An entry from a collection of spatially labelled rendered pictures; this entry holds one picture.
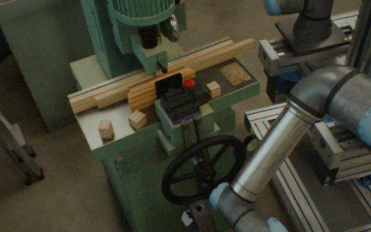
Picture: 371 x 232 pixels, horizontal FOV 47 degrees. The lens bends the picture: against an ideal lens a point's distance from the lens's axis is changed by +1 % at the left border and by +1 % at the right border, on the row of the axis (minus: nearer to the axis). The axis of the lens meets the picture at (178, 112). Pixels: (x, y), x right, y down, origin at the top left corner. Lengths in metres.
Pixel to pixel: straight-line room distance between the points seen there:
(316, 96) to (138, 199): 0.83
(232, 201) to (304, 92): 0.32
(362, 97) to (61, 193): 1.76
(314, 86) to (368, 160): 0.63
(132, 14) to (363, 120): 0.64
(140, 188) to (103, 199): 0.77
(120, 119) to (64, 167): 1.15
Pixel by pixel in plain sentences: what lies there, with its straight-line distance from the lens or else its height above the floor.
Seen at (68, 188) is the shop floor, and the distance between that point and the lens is 2.36.
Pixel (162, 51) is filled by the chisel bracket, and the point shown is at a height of 1.07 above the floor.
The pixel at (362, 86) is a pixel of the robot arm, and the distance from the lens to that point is 0.95.
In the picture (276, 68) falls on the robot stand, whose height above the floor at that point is 0.72.
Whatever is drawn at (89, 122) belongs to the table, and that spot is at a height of 0.90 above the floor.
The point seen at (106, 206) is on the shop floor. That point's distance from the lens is 2.24.
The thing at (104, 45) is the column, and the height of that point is 0.99.
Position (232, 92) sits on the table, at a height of 0.90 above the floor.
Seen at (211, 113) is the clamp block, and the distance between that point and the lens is 1.25.
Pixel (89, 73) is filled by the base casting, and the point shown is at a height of 0.80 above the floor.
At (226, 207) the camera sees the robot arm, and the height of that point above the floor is 0.93.
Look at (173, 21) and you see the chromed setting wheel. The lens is 1.44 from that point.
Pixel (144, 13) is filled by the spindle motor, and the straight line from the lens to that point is 1.17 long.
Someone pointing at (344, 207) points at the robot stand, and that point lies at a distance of 2.01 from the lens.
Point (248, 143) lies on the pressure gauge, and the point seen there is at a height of 0.68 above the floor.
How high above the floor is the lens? 1.86
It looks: 46 degrees down
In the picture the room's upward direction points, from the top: 6 degrees counter-clockwise
